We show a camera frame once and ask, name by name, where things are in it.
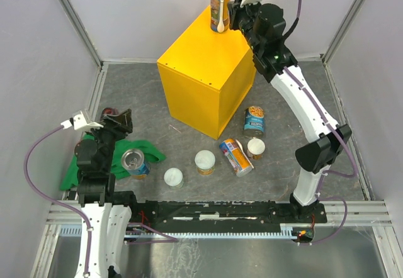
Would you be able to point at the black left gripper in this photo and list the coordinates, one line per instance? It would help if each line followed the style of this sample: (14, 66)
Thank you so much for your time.
(123, 122)

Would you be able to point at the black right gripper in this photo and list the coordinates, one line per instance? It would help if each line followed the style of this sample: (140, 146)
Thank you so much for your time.
(235, 10)

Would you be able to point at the tall can with white spoon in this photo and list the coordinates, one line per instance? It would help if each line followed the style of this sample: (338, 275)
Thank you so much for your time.
(219, 15)

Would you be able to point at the blue yellow can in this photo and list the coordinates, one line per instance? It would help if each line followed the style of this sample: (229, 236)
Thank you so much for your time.
(237, 158)

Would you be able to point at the small can white lid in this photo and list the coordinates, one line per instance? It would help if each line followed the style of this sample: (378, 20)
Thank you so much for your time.
(255, 148)

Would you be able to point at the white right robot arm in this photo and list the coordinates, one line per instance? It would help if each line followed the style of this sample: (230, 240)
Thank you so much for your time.
(326, 138)

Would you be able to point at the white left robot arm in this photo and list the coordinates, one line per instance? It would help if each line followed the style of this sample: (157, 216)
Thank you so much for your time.
(106, 212)

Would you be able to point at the open blue tin can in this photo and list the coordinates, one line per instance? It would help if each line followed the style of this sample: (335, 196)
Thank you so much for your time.
(134, 162)

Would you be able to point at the small jar white lid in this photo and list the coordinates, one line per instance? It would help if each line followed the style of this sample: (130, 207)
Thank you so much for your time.
(173, 177)

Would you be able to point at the green cloth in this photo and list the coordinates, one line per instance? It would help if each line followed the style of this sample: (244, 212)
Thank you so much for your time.
(151, 153)

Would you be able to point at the yellow wooden cabinet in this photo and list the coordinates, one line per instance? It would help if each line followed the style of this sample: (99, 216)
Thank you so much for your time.
(206, 75)

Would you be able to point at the yellow can white lid middle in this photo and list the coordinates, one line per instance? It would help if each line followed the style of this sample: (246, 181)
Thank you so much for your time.
(205, 162)

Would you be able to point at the blue soup can lying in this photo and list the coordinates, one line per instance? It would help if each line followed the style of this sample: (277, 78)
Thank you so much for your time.
(254, 125)

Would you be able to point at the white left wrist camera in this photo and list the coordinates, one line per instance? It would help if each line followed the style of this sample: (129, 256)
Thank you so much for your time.
(80, 121)

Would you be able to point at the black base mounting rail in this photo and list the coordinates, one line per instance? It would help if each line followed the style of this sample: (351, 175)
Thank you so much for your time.
(225, 217)

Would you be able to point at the light blue cable duct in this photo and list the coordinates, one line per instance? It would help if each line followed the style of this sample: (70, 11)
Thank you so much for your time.
(284, 234)

